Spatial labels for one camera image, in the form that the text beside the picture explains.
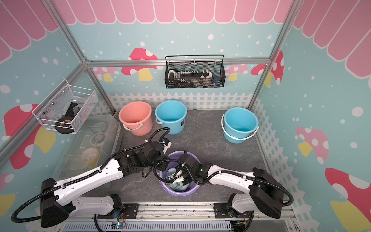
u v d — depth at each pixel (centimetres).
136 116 102
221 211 74
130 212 74
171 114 112
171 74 91
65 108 74
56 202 40
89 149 77
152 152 55
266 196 42
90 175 45
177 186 77
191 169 61
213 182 55
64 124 68
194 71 91
